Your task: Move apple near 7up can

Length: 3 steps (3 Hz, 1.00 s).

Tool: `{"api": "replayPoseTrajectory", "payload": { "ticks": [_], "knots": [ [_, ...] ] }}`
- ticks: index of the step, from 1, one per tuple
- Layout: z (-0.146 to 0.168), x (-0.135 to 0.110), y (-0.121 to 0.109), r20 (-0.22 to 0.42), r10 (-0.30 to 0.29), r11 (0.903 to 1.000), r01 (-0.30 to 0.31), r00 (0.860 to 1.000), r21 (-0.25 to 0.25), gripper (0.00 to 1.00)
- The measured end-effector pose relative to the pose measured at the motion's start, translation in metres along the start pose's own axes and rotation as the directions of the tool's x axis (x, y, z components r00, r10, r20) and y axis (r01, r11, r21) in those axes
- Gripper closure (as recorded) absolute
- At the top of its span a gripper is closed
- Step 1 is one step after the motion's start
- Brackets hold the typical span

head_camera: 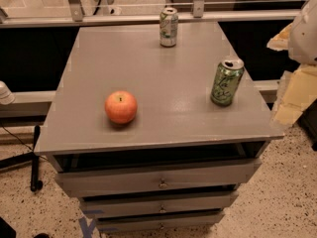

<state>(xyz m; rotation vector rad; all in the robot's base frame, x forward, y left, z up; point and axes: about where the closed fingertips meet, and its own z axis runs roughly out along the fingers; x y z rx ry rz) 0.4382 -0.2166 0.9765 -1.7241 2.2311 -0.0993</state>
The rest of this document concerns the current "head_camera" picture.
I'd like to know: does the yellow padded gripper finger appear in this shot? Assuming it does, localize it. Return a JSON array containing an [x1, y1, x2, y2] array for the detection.
[[266, 24, 292, 52], [272, 64, 317, 127]]

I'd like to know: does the red-orange apple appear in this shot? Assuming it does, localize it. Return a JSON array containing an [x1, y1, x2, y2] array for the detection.
[[105, 91, 138, 124]]

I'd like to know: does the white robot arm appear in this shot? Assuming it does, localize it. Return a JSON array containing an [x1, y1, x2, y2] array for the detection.
[[266, 0, 317, 126]]

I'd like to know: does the green LaCroix can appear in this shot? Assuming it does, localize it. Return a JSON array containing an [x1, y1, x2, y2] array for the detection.
[[210, 57, 245, 106]]

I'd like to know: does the white green 7up can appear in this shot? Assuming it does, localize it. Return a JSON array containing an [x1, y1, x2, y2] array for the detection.
[[159, 7, 178, 47]]

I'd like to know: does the top grey drawer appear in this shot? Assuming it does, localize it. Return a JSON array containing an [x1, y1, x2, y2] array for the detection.
[[55, 159, 262, 197]]

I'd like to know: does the grey drawer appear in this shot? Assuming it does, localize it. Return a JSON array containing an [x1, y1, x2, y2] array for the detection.
[[80, 191, 238, 218], [96, 210, 224, 233], [55, 159, 262, 197]]

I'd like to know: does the grey drawer cabinet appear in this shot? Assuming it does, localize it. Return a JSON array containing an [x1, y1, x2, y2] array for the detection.
[[34, 21, 286, 234]]

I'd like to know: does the bottom grey drawer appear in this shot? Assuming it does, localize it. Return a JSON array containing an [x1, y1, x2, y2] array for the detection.
[[96, 210, 224, 233]]

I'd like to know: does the middle grey drawer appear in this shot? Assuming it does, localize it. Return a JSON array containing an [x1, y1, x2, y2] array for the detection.
[[80, 191, 238, 218]]

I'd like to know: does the grey metal railing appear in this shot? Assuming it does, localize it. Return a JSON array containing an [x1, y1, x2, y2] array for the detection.
[[0, 0, 308, 28]]

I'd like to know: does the blue floor tape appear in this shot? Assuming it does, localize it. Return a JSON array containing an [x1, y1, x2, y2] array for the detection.
[[77, 209, 118, 238]]

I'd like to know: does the white cylindrical object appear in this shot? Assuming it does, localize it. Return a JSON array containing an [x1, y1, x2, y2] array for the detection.
[[0, 81, 15, 105]]

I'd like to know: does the black tripod stand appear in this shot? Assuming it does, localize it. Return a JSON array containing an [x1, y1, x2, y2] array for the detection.
[[0, 125, 43, 192]]

